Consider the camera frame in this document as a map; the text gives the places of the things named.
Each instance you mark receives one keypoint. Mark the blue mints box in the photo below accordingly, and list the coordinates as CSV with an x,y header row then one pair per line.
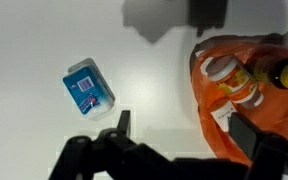
x,y
87,90

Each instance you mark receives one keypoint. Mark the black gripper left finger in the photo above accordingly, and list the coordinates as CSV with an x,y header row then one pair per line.
x,y
117,156

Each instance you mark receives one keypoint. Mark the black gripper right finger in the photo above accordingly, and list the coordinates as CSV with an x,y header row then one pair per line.
x,y
267,150

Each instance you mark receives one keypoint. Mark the white-lidded jar with orange label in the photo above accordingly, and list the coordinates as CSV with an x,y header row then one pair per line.
x,y
234,78

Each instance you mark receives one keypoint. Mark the dark bottle with yellow cap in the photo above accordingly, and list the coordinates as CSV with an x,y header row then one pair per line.
x,y
284,73

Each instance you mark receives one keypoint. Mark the orange plastic bag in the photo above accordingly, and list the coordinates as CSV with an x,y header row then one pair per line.
x,y
284,113

